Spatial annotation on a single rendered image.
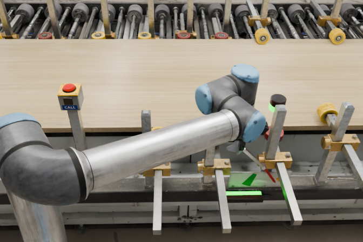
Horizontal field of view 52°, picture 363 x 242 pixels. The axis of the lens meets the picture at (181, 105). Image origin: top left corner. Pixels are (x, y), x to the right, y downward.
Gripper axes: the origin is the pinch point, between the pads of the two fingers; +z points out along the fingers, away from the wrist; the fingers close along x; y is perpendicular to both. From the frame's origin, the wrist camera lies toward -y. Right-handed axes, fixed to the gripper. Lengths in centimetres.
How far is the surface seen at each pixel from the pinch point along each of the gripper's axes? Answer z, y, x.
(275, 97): -15.3, -14.0, -13.3
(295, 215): 12.5, -18.4, 19.9
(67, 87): -25, 61, -7
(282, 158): 11.4, -20.2, -7.0
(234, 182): 25.2, -1.8, -5.7
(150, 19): 2, 37, -115
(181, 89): 8, 20, -50
